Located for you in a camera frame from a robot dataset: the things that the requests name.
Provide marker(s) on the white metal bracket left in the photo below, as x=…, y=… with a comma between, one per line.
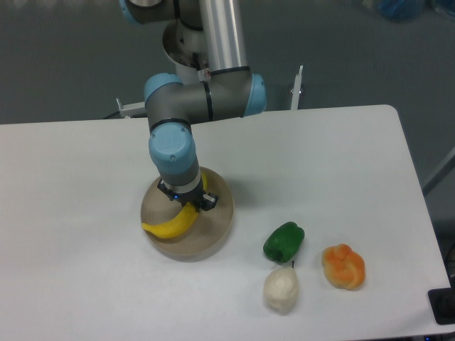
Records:
x=134, y=110

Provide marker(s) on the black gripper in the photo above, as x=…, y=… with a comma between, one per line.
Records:
x=192, y=193

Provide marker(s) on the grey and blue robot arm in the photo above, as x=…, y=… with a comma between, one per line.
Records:
x=172, y=106

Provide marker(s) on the grey metal table leg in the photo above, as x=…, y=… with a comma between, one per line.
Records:
x=445, y=166

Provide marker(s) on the yellow banana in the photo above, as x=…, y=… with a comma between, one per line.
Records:
x=172, y=228

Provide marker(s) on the orange knotted bread roll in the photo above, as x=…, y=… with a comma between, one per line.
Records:
x=343, y=267

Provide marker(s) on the green bell pepper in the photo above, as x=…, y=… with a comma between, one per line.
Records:
x=284, y=243

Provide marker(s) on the white metal bracket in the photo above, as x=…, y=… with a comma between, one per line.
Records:
x=134, y=110
x=297, y=89

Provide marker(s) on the white pear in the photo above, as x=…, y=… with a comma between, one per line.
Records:
x=281, y=289

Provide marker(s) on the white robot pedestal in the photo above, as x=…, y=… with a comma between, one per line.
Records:
x=186, y=49

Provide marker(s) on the black device at table edge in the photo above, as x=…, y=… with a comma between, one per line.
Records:
x=442, y=304

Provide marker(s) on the white metal bracket right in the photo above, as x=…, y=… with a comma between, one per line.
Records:
x=297, y=89

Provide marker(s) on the beige round plate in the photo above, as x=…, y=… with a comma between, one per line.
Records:
x=209, y=229

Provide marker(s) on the blue plastic bag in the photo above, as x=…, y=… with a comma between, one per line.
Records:
x=407, y=10

